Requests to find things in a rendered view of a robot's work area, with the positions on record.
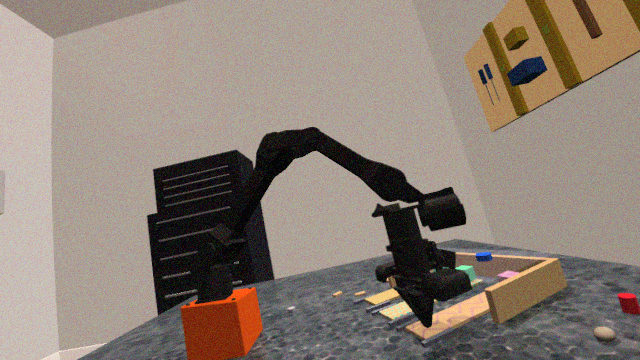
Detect blue short cylinder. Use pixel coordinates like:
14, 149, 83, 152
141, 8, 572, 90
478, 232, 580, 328
475, 252, 493, 262

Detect orange strip with teal polka dots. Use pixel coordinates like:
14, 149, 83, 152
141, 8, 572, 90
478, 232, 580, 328
379, 299, 442, 321

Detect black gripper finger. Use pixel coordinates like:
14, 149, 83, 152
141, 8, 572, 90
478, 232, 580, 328
393, 284, 425, 327
407, 289, 434, 328

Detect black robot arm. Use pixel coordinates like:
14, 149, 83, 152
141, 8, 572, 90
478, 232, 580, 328
189, 127, 466, 304

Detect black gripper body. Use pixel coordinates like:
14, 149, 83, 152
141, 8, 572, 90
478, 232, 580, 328
375, 234, 473, 301

